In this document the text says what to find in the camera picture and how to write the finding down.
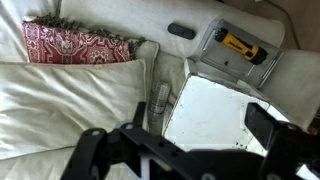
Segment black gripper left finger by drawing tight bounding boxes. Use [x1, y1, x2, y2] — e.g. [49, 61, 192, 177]
[61, 101, 201, 180]

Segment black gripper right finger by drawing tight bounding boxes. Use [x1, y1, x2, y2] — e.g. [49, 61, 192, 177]
[244, 102, 320, 180]

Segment black remote controller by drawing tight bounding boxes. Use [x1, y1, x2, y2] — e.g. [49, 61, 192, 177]
[167, 22, 197, 41]

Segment small white chair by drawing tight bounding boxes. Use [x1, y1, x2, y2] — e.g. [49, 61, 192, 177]
[163, 58, 291, 158]

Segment cream sofa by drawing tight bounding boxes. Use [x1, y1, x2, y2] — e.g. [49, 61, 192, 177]
[0, 0, 320, 180]

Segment cream pillow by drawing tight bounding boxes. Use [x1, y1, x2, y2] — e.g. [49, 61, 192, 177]
[0, 39, 160, 161]

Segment clear plastic container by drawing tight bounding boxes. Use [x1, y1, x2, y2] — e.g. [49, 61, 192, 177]
[196, 18, 284, 89]

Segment red patterned pillow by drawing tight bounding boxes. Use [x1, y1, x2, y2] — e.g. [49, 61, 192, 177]
[21, 13, 148, 65]

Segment yellow black flashlight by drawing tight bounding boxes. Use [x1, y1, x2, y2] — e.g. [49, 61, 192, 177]
[214, 27, 269, 66]

